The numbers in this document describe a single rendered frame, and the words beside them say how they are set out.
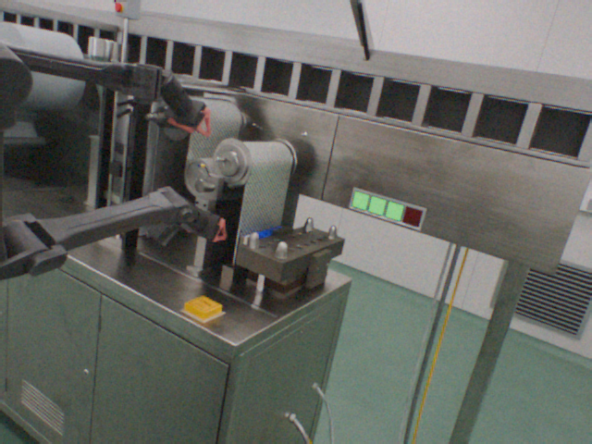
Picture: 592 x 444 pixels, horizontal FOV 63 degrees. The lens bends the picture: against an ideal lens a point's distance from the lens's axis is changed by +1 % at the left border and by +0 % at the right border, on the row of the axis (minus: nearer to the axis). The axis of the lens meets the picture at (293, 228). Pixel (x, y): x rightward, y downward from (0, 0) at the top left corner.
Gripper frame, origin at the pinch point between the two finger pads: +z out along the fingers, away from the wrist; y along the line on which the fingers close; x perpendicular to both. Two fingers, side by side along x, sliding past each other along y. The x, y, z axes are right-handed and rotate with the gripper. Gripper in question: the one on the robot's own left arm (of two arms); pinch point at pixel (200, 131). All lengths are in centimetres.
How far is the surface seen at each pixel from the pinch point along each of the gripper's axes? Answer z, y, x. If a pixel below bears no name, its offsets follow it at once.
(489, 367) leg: 87, 82, -9
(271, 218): 41.0, 7.6, -1.1
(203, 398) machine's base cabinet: 32, 23, -59
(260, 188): 26.4, 7.8, 1.5
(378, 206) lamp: 45, 38, 16
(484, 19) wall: 161, 2, 242
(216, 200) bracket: 20.9, 0.3, -9.1
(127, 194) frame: 15.8, -26.9, -18.8
